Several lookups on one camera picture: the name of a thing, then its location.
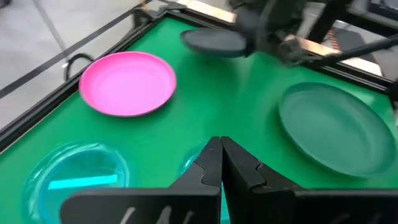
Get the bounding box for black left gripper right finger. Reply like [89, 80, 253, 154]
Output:
[221, 136, 398, 224]

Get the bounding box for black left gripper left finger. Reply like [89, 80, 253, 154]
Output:
[60, 136, 223, 224]

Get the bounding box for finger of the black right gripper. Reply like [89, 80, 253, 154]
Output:
[235, 6, 261, 57]

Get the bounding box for dark grey plastic plate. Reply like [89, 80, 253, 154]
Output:
[180, 27, 249, 58]

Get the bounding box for thin black metal bar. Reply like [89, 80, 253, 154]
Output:
[300, 33, 398, 67]

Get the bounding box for dark green plastic plate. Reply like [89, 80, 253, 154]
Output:
[278, 82, 397, 178]

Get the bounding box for pink plastic plate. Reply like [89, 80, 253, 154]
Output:
[78, 51, 177, 118]

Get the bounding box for black floor tape strip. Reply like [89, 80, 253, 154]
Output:
[0, 0, 153, 100]

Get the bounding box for black cable loop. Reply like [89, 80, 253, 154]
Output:
[63, 52, 96, 82]

